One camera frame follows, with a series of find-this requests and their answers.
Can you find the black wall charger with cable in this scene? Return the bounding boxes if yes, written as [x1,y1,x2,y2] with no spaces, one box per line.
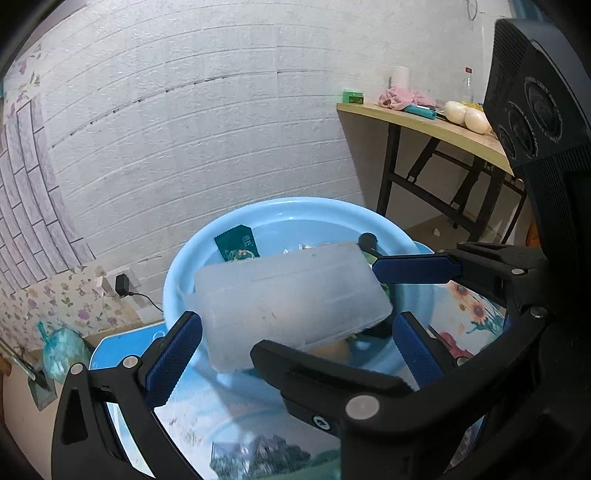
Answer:
[115,273,167,317]

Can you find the wooden desk with black legs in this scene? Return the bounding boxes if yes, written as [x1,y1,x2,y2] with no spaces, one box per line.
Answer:
[337,102,529,245]

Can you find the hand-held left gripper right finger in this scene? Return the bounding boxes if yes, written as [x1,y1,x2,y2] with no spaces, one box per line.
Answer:
[392,311,472,393]

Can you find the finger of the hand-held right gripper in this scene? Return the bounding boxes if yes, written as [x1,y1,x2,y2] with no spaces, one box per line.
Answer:
[372,242,550,315]
[249,305,552,480]

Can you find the dark green packet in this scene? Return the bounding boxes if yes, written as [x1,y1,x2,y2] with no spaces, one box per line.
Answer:
[213,224,262,261]

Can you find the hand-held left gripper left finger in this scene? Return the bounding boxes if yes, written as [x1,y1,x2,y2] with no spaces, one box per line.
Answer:
[52,310,205,480]

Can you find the clear plastic toothpick box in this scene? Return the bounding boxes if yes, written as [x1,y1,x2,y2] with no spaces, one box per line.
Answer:
[182,242,394,374]

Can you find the grey dustpan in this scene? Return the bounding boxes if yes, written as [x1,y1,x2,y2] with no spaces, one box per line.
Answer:
[0,342,58,411]

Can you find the cream round object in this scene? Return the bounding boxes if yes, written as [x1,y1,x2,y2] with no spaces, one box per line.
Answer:
[444,100,469,124]
[464,110,490,134]

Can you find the pink cloth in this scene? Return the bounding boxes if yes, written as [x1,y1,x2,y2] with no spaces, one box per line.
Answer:
[379,88,437,110]

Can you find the blue plastic basin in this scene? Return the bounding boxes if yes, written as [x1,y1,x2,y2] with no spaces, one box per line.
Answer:
[164,197,437,393]

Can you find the green trash bag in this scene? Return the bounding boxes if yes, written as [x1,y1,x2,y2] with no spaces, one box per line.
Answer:
[38,322,92,384]

